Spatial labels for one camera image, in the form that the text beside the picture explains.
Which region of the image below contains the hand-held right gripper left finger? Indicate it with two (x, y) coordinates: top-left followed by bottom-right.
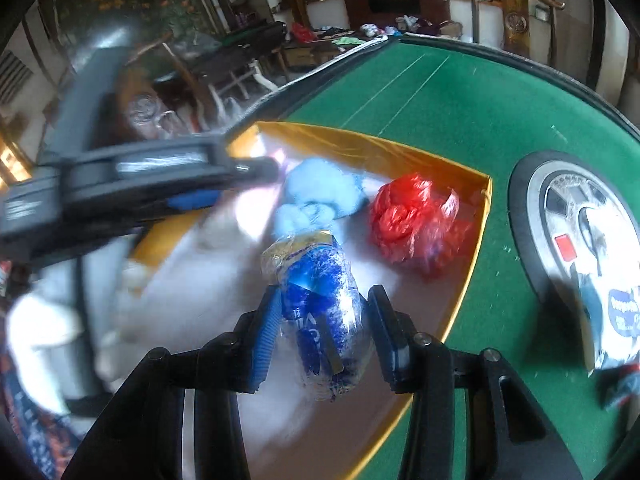
(62, 284), (286, 480)

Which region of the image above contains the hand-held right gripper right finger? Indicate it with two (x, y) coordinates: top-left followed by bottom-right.
(367, 284), (583, 480)

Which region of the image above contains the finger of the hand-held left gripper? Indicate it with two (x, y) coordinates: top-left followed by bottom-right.
(65, 137), (282, 197)
(65, 188), (224, 229)

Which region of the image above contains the white fluffy cloth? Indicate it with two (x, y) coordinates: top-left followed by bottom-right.
(120, 152), (288, 371)

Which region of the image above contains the blue crinkled plastic wrapper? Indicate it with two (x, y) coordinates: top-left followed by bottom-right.
(261, 230), (376, 403)

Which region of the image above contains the gold cardboard box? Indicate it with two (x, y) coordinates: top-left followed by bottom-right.
(130, 120), (494, 480)

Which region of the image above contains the person's left forearm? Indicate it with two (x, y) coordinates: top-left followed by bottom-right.
(0, 350), (83, 480)

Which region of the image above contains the person's left hand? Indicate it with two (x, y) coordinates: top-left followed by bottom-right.
(6, 294), (85, 413)

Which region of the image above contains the large framed floral painting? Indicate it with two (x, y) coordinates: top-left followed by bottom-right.
(50, 0), (223, 61)

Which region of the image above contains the light blue fluffy cloth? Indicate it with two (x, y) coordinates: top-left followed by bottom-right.
(272, 157), (369, 241)

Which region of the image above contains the dark side table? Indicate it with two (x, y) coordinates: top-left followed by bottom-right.
(190, 20), (289, 102)

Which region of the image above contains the red plastic bag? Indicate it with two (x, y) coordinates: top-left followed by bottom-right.
(369, 172), (477, 277)

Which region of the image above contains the white tissue packet blue label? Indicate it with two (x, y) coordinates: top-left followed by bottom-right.
(574, 259), (640, 377)

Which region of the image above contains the round grey table panel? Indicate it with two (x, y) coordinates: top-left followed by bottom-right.
(507, 150), (640, 311)

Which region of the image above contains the dark wooden television cabinet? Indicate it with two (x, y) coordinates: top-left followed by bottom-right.
(342, 0), (451, 31)

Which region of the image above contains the wooden chair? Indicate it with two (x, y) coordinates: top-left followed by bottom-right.
(457, 0), (567, 58)

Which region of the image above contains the wall air vent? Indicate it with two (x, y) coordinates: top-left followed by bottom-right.
(0, 52), (34, 104)

